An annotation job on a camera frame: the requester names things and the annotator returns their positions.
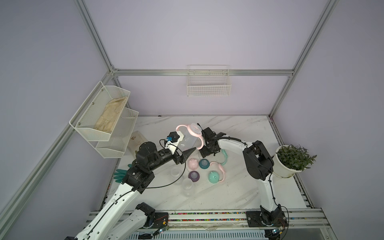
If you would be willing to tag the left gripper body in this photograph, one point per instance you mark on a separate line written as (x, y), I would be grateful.
(176, 158)

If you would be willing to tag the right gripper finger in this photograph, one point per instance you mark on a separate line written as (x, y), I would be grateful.
(220, 135)
(208, 133)

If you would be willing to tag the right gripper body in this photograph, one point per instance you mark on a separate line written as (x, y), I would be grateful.
(207, 150)

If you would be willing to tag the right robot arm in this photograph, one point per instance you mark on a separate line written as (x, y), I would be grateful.
(259, 165)

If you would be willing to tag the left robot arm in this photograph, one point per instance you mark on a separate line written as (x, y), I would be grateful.
(106, 225)

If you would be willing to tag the pink bottle cap centre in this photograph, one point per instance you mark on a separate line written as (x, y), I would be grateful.
(193, 164)

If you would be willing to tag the teal nipple collar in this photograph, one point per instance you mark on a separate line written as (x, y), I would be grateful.
(204, 164)

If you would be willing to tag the purple nipple collar front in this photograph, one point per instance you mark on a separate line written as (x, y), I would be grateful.
(194, 176)

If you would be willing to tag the teal bottle cap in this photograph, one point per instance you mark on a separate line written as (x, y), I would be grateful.
(214, 177)

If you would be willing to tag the beige glove on table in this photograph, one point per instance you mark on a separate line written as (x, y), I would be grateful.
(136, 140)

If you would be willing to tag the green rubber glove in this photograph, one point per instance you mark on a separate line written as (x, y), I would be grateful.
(123, 176)

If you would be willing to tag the white mesh lower shelf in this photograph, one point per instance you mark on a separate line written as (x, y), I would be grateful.
(121, 135)

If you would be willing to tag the white mesh shelf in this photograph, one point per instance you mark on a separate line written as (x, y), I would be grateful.
(85, 119)
(121, 135)

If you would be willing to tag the potted green plant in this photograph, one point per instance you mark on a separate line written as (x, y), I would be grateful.
(290, 160)

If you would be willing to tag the beige cloth glove in shelf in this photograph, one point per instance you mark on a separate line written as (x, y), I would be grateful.
(110, 115)

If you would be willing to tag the white mesh upper shelf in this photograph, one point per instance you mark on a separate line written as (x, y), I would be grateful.
(85, 119)

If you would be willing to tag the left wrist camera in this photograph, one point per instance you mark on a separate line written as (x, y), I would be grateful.
(173, 140)

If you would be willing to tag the white wire wall basket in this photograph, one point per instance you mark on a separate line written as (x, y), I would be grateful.
(208, 81)

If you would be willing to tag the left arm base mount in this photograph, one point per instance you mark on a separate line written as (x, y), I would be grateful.
(157, 220)

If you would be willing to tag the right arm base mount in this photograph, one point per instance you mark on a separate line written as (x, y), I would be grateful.
(265, 218)

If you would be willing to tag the aluminium front rail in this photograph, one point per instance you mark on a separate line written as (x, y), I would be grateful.
(236, 219)

